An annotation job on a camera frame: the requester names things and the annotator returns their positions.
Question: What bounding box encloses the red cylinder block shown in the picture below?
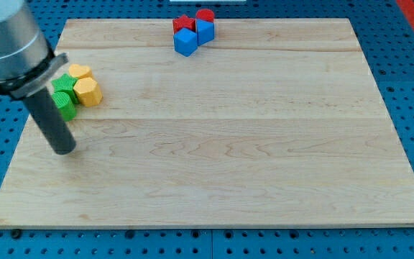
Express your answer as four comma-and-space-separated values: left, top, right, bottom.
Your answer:
195, 9, 215, 23

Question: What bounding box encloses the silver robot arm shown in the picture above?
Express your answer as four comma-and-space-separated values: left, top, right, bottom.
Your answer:
0, 0, 76, 155

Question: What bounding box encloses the green cylinder block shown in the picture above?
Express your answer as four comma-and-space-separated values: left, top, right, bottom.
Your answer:
52, 92, 77, 122

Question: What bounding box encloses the green star block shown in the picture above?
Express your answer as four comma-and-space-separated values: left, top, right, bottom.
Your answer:
51, 73, 79, 104

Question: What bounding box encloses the yellow heart block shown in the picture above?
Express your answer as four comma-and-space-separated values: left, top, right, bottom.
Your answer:
68, 64, 93, 79

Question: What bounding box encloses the blue cube block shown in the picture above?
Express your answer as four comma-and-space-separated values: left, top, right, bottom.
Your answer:
173, 28, 198, 57

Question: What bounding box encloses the yellow hexagon block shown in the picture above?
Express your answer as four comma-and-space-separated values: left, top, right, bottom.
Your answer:
73, 77, 103, 107

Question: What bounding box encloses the light wooden board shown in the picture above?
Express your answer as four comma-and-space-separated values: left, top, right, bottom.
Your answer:
0, 18, 414, 230

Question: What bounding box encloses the blue triangular block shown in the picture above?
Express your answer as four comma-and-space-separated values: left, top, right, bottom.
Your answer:
196, 19, 215, 46

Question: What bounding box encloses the red star block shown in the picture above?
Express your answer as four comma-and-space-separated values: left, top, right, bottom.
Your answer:
172, 14, 196, 34

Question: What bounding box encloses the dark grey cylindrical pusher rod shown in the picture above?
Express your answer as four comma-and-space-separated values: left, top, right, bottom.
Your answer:
22, 88, 76, 155

